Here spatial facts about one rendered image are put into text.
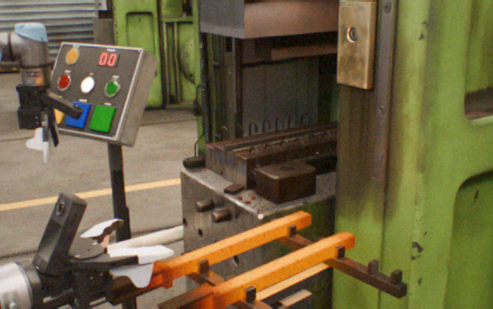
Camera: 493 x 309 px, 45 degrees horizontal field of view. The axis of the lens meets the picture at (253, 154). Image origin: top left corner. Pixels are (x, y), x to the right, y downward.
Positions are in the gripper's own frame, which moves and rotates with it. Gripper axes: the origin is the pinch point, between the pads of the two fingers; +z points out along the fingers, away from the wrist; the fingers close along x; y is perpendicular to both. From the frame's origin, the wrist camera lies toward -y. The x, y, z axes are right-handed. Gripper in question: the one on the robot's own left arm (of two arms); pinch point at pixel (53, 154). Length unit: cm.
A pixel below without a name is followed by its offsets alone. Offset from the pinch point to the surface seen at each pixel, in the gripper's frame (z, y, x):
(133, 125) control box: -4.9, -21.3, -9.2
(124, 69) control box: -20.5, -19.4, -14.4
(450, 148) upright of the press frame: -14, -86, 57
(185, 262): -2, -34, 71
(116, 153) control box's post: 7.6, -14.2, -23.9
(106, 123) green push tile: -6.5, -13.8, -7.5
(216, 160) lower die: -1.6, -43.1, 17.0
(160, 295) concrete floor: 93, -23, -81
